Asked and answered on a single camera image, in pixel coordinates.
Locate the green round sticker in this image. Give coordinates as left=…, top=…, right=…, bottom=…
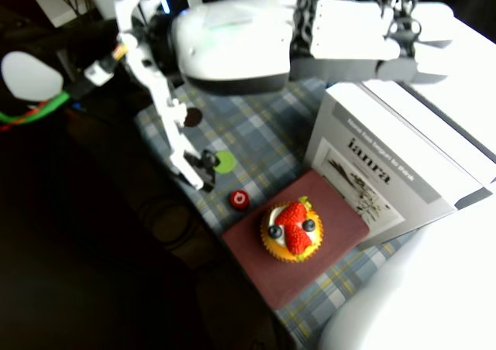
left=212, top=150, right=236, bottom=174

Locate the white box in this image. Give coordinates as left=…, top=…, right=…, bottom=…
left=26, top=0, right=81, bottom=28

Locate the grey white ianra book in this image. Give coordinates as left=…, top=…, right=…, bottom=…
left=304, top=81, right=485, bottom=250

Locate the dark round sticker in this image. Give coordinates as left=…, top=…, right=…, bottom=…
left=184, top=108, right=204, bottom=129

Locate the blue plaid cloth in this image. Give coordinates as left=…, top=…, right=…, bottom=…
left=133, top=77, right=419, bottom=350

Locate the red round button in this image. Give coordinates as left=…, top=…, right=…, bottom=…
left=229, top=189, right=251, bottom=212

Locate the toy strawberry cupcake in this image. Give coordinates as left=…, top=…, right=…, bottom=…
left=260, top=195, right=325, bottom=264

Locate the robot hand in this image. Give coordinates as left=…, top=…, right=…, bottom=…
left=170, top=0, right=456, bottom=96

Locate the maroon square mat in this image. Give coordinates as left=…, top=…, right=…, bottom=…
left=220, top=169, right=370, bottom=311

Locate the white rounded shell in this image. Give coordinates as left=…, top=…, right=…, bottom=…
left=317, top=194, right=496, bottom=350

